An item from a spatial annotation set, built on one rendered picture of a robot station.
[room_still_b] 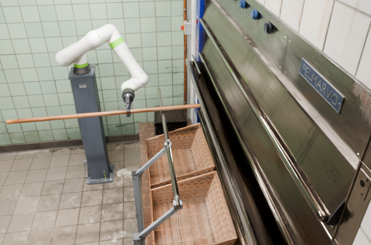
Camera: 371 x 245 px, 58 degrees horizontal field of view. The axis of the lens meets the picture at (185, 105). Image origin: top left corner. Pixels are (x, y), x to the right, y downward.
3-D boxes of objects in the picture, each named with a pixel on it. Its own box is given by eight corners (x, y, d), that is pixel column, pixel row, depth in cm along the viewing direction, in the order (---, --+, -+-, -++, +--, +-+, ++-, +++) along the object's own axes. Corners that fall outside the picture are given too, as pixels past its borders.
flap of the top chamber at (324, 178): (204, 21, 242) (215, -5, 233) (332, 223, 91) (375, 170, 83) (199, 19, 241) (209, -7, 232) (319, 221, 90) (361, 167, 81)
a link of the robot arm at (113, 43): (94, 31, 251) (103, 23, 243) (105, 26, 260) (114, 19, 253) (108, 52, 254) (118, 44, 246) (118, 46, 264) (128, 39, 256)
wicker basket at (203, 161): (200, 147, 298) (200, 121, 283) (215, 193, 250) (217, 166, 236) (145, 153, 291) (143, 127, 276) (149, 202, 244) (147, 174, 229)
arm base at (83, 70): (75, 62, 302) (74, 56, 299) (93, 61, 304) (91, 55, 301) (72, 75, 280) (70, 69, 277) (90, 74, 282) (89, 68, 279)
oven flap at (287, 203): (203, 55, 256) (213, 31, 246) (313, 278, 105) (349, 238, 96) (198, 53, 254) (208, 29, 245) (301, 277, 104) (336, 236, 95)
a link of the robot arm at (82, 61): (67, 67, 280) (63, 46, 270) (80, 60, 292) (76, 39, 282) (79, 70, 275) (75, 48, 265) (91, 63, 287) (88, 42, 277)
